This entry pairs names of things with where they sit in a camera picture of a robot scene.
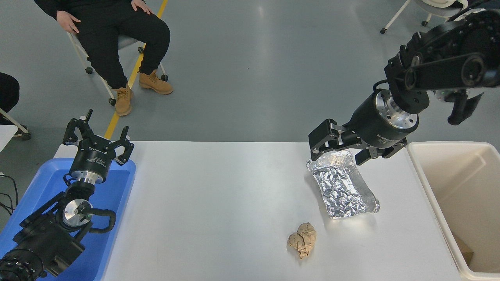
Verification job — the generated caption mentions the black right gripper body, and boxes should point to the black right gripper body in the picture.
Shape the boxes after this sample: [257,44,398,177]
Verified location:
[343,91,405,151]

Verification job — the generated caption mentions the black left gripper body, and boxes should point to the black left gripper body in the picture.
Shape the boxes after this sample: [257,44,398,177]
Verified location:
[70,136,118,178]

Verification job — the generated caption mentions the crinkled foil tray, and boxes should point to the crinkled foil tray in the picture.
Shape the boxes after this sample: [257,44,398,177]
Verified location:
[307,149,380,219]

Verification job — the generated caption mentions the person's right hand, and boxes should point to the person's right hand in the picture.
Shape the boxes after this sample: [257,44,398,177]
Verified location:
[56,11,81,34]

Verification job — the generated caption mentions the person's left hand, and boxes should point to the person's left hand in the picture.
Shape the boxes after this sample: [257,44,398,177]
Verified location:
[131,0,153,15]

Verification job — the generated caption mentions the blue plastic tray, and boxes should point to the blue plastic tray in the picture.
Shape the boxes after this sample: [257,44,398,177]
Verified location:
[0,157,136,281]

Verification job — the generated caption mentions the white wheeled chair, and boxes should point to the white wheeled chair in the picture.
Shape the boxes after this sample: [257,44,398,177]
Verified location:
[380,0,469,34]
[66,31,169,106]
[0,108,32,141]

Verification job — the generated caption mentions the small white table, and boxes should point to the small white table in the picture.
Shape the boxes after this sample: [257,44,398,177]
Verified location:
[0,124,19,153]

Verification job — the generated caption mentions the large pale bin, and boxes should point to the large pale bin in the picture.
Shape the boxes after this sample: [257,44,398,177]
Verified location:
[406,141,500,281]

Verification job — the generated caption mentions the seated person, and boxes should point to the seated person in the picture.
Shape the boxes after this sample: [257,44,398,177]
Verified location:
[33,0,173,116]

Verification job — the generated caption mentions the crumpled tan paper ball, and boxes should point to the crumpled tan paper ball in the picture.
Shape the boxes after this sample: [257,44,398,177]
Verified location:
[287,222,317,259]

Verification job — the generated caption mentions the black cables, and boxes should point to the black cables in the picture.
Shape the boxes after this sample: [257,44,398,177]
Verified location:
[0,173,19,216]

